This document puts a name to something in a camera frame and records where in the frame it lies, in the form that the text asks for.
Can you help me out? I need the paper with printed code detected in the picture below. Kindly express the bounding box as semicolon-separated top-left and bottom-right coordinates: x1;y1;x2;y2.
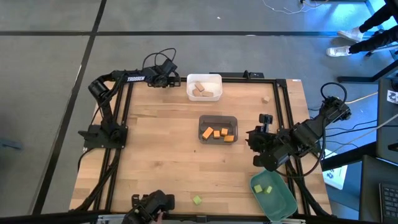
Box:
386;89;398;105

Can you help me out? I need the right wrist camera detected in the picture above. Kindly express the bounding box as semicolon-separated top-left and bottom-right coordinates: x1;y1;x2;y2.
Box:
259;113;274;133

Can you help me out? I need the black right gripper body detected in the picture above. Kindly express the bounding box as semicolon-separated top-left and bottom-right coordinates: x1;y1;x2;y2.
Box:
245;126;282;156

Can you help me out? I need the black handheld device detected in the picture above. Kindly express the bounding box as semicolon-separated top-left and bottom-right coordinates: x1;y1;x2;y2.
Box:
121;189;175;224

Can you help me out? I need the person's leg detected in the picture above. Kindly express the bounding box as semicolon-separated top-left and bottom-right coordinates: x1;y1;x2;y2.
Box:
348;26;398;54
357;0;398;34

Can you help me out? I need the teal green plastic bin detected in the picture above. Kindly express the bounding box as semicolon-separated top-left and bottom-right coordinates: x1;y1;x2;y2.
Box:
249;169;299;222

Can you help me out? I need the black desk foot bar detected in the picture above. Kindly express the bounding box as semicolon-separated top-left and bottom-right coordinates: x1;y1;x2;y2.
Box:
320;141;377;171

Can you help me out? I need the silver frame bracket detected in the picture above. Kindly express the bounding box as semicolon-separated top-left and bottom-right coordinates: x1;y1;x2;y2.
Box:
97;213;134;222
269;218;307;224

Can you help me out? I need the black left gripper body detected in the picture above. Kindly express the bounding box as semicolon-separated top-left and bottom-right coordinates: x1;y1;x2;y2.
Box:
146;67;183;90

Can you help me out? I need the black keyboard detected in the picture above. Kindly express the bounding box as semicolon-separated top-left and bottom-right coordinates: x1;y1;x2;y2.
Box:
379;182;398;223

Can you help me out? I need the long orange wooden block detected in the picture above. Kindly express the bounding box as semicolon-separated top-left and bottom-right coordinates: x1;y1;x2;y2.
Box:
201;126;215;141

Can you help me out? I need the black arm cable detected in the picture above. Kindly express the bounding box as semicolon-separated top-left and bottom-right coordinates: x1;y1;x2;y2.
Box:
320;82;348;105
142;48;177;71

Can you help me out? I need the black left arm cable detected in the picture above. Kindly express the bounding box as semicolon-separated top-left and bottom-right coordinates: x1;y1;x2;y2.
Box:
142;48;177;71

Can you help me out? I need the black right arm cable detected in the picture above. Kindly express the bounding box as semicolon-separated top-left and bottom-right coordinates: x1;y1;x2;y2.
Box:
320;82;348;105

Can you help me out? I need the dark grey desk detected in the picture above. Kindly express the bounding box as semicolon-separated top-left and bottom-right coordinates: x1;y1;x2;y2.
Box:
374;77;398;164
359;154;398;224

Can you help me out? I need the white printed paper sheet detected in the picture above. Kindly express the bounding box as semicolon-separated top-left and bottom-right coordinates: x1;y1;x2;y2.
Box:
322;149;348;190

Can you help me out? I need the grey translucent plastic bin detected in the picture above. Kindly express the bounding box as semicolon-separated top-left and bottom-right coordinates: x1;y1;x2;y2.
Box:
198;114;239;145

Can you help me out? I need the black flat box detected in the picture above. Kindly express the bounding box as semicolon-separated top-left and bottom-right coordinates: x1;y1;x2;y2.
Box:
210;72;265;79

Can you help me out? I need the black cable bundle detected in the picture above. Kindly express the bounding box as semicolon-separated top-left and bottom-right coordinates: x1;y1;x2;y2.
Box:
284;152;330;217
74;147;122;212

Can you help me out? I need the white cable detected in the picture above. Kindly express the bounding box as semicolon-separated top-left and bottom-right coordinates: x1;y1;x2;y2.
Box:
323;112;398;159

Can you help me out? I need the white plastic bin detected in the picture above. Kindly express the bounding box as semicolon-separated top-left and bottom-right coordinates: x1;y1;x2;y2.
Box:
185;73;223;102

